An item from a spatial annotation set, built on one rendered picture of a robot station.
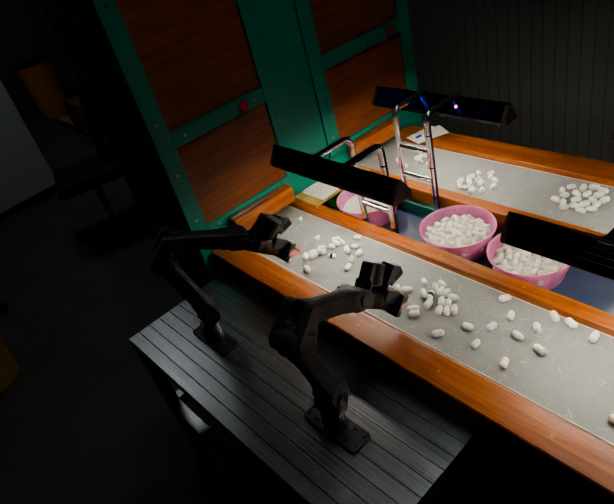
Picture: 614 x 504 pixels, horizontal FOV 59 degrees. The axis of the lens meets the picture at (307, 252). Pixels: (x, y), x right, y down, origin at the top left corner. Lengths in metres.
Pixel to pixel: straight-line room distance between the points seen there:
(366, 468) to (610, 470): 0.54
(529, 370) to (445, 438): 0.28
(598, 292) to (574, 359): 0.35
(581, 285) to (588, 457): 0.67
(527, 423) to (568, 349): 0.28
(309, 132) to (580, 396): 1.49
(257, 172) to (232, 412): 1.01
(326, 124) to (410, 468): 1.51
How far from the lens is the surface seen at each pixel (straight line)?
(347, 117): 2.53
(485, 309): 1.70
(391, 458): 1.48
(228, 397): 1.74
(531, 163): 2.35
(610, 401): 1.50
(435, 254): 1.88
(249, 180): 2.25
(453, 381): 1.48
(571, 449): 1.37
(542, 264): 1.85
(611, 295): 1.86
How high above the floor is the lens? 1.90
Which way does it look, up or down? 34 degrees down
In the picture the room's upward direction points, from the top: 16 degrees counter-clockwise
